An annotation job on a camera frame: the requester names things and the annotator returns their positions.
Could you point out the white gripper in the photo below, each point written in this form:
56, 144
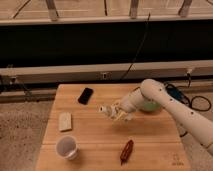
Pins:
121, 110

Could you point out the small white bottle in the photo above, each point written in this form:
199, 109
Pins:
109, 111

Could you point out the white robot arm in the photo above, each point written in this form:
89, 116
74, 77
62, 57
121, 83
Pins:
152, 91

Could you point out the green bowl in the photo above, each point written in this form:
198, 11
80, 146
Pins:
150, 106

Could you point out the black smartphone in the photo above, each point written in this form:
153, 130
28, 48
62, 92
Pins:
85, 96

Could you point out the brown red chili toy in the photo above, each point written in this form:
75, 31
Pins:
127, 150

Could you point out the beige rectangular sponge block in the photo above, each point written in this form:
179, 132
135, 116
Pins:
65, 122

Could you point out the white plastic cup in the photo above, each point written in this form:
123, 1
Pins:
66, 147

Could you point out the blue power device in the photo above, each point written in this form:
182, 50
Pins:
174, 92

